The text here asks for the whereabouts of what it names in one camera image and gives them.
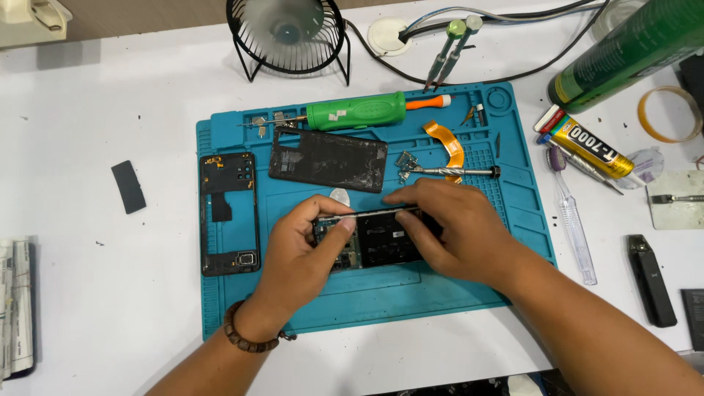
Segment person's left hand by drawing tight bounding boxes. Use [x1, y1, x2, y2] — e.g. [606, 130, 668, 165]
[242, 194, 358, 332]

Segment person's right hand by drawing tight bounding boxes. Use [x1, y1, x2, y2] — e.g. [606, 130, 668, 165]
[382, 178, 530, 291]

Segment black smartphone body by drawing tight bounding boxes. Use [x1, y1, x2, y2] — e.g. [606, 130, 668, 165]
[312, 206, 444, 275]

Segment silver precision screwdriver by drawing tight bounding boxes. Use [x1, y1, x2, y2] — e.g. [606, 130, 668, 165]
[409, 165, 502, 180]

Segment blue silicone repair mat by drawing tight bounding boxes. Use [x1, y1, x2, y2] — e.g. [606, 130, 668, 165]
[196, 82, 558, 342]

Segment small metal phone parts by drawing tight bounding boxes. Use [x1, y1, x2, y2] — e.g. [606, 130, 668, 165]
[394, 151, 420, 183]

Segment clear toothbrush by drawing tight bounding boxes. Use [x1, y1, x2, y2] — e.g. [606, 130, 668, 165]
[546, 145, 598, 286]

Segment black phone back cover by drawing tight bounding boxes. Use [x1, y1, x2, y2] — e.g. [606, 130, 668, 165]
[268, 127, 389, 194]

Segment grey metal pen tool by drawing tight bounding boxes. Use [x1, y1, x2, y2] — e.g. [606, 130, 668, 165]
[537, 134, 626, 197]

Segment yellow glue tube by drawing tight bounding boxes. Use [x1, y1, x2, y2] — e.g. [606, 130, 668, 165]
[533, 104, 648, 188]

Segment green electric screwdriver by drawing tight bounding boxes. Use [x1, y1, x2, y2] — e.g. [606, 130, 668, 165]
[237, 91, 453, 132]

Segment black rectangular foam pad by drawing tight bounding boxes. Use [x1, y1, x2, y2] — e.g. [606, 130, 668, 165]
[110, 159, 147, 215]

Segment green-capped precision screwdriver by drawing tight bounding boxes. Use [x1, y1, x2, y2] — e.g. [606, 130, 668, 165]
[422, 19, 468, 92]

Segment white-capped precision screwdriver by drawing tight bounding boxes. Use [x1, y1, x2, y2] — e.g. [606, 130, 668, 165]
[433, 14, 484, 92]

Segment black vape device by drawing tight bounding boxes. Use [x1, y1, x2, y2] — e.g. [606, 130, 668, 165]
[627, 234, 679, 329]

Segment clear round plastic disc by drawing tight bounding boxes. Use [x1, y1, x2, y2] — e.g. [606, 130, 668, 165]
[615, 147, 666, 191]

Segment white rectangular plate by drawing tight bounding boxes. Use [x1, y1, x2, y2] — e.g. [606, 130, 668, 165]
[646, 170, 704, 231]

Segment clear adhesive tape roll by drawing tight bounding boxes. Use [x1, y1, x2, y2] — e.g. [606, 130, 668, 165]
[637, 85, 704, 145]

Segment silver tool with black tip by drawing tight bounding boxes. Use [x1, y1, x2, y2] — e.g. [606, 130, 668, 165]
[651, 194, 704, 206]

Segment black desk fan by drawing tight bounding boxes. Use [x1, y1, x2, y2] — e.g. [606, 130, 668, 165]
[225, 0, 352, 87]

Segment black flat battery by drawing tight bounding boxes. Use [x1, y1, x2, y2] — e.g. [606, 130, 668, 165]
[680, 288, 704, 353]

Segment green spray can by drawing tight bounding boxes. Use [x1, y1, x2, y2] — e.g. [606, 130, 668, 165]
[547, 0, 704, 115]

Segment clear plastic container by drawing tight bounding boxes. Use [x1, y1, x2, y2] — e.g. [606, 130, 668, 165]
[591, 0, 651, 40]

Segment black box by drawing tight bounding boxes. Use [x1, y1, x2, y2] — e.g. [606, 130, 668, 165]
[678, 54, 704, 113]

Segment beige plastic device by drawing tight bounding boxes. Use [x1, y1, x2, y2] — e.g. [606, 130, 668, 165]
[0, 0, 74, 50]

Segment orange flex ribbon cable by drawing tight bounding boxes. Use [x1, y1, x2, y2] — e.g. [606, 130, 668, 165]
[422, 120, 466, 185]

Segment brown wooden bead bracelet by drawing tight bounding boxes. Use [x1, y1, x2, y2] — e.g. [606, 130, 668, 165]
[223, 300, 298, 354]

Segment black phone middle frame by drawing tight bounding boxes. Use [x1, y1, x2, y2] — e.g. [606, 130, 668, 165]
[198, 152, 261, 278]

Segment black power cable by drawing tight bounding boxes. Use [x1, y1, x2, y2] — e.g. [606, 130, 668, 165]
[343, 0, 612, 87]

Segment white round cable grommet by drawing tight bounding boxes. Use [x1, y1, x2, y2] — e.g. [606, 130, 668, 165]
[367, 16, 413, 58]

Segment grey cable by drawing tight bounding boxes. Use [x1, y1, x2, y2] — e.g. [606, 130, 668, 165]
[404, 3, 606, 35]

